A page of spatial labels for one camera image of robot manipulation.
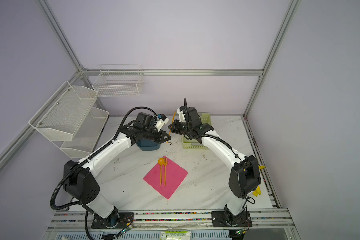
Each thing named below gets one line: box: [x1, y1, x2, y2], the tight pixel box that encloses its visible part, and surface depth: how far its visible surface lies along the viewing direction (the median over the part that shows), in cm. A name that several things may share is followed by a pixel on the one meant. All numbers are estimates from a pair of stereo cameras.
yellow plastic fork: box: [163, 156, 168, 186], surface depth 95 cm
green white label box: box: [160, 231, 192, 240], surface depth 67 cm
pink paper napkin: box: [143, 158, 189, 200], surface depth 90 cm
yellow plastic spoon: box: [158, 158, 165, 186], surface depth 95 cm
